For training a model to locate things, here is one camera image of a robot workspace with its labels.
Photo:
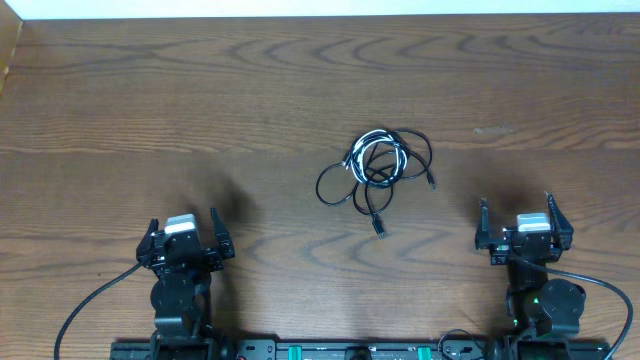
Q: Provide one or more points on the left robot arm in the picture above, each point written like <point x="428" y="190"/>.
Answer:
<point x="181" y="296"/>

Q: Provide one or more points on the wooden side board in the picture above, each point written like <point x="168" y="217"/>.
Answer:
<point x="10" y="29"/>

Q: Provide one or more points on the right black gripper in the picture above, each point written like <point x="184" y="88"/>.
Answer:
<point x="562" y="233"/>

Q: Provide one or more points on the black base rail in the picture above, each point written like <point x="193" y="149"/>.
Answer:
<point x="268" y="349"/>

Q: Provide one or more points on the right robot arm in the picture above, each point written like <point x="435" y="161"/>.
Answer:
<point x="543" y="309"/>

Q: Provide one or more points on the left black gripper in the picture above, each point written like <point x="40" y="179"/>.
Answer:
<point x="216" y="260"/>

